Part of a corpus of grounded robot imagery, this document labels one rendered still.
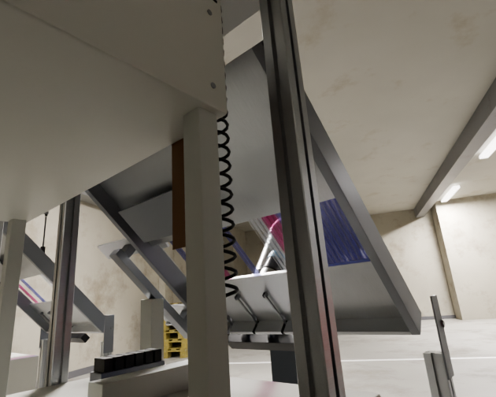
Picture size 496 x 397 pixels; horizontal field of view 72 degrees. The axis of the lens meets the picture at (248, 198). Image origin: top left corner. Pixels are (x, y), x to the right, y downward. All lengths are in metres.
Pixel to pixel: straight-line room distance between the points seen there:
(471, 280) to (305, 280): 9.25
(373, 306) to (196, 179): 0.66
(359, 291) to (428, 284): 9.19
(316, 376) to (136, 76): 0.38
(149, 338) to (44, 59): 1.11
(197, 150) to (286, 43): 0.24
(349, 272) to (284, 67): 0.51
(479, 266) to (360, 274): 8.90
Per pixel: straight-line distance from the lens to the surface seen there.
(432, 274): 10.11
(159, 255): 1.15
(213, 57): 0.47
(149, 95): 0.40
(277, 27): 0.58
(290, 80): 0.52
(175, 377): 0.76
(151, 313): 1.35
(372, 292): 0.90
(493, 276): 9.77
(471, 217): 9.85
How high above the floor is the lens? 0.78
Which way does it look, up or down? 17 degrees up
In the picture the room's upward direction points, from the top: 4 degrees counter-clockwise
